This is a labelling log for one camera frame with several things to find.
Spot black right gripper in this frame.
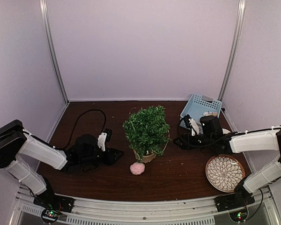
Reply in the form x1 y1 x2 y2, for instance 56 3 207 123
173 133 214 151

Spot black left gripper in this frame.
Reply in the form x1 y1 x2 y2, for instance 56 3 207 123
80 146 124 166

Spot pink pompom ornament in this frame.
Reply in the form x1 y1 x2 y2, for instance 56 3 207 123
130 159 145 175

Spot small green christmas tree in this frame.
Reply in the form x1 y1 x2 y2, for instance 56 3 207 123
123 105 170 158

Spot burlap tree pot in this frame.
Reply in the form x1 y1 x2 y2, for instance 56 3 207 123
134 151 157 164

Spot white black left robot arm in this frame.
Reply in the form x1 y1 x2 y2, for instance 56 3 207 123
0 120 124 208

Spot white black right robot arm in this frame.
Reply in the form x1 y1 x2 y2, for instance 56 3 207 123
173 115 281 207

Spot white cotton boll ornament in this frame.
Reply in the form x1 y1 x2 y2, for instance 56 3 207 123
203 112 213 116

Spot light blue plastic basket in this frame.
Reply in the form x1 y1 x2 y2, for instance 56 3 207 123
180 94 222 129

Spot white ceramic bowl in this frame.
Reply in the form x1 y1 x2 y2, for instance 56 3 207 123
222 128 231 135

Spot floral patterned plate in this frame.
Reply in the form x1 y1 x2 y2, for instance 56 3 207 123
205 155 245 193

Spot left circuit board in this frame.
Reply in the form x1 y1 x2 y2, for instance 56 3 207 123
41 209 61 223

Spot circuit board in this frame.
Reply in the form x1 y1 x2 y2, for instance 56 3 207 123
229 209 248 223
41 209 61 223

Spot right circuit board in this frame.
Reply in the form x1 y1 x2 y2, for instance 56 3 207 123
229 209 248 223

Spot black braided right cable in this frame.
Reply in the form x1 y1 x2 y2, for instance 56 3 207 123
177 117 228 148

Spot black braided cable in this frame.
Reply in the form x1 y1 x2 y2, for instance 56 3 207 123
177 117 228 148
53 109 108 150

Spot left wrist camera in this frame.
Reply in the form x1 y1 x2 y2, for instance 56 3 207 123
97 128 112 152

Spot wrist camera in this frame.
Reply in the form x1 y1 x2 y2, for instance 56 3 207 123
97 128 112 152
183 114 201 136

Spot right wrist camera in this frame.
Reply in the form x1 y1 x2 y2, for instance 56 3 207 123
183 114 201 136

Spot black braided left cable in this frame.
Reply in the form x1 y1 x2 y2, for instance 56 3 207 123
53 109 108 150

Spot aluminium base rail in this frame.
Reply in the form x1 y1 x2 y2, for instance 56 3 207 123
9 182 281 225

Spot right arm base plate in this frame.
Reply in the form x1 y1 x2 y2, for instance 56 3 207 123
214 192 255 212

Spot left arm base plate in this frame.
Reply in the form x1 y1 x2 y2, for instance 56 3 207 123
33 193 75 213

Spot right aluminium corner post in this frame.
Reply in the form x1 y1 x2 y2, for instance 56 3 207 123
218 0 246 101

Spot aluminium corner post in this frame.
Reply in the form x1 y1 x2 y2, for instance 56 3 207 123
218 0 246 101
39 0 69 105

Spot left aluminium corner post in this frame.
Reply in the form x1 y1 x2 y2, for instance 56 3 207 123
39 0 69 105

